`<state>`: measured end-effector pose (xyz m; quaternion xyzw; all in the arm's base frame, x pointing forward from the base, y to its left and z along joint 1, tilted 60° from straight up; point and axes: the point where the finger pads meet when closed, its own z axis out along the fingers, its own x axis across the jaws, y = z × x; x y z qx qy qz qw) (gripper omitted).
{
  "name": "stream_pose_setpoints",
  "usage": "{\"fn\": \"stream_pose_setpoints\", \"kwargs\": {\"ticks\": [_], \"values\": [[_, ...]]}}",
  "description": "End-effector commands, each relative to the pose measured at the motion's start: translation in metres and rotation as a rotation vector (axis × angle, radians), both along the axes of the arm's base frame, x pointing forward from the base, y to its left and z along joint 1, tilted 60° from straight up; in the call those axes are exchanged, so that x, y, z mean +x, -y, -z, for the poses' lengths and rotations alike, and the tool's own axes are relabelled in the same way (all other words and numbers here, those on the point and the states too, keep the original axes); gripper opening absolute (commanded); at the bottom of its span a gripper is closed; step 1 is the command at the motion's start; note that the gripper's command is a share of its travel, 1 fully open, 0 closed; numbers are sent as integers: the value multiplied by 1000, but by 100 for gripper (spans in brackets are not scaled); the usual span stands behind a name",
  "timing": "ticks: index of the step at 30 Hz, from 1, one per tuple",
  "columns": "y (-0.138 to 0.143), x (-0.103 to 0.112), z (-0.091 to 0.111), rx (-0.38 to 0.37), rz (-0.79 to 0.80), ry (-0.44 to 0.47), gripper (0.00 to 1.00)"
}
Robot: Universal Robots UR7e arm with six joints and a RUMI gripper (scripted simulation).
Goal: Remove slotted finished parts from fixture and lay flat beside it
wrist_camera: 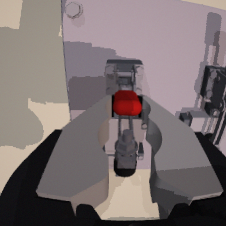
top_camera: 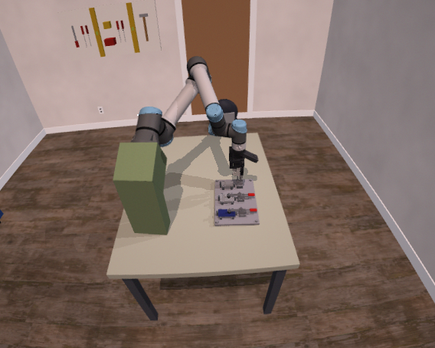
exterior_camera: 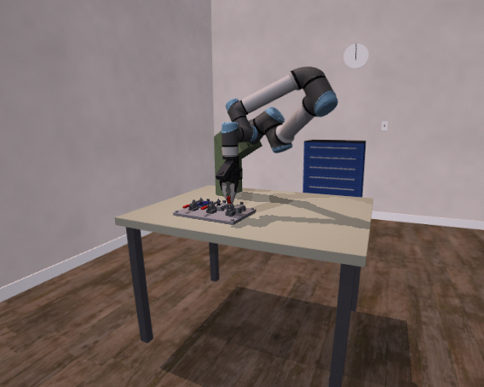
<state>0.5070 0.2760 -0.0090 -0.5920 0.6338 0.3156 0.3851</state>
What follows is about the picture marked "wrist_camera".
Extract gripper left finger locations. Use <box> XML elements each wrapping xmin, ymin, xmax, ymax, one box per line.
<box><xmin>0</xmin><ymin>94</ymin><xmax>114</xmax><ymax>226</ymax></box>

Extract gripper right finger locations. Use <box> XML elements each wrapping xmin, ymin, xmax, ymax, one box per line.
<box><xmin>137</xmin><ymin>94</ymin><xmax>226</xmax><ymax>221</ymax></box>

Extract grey fixture plate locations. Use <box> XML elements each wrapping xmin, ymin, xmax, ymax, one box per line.
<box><xmin>61</xmin><ymin>0</ymin><xmax>226</xmax><ymax>121</ymax></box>

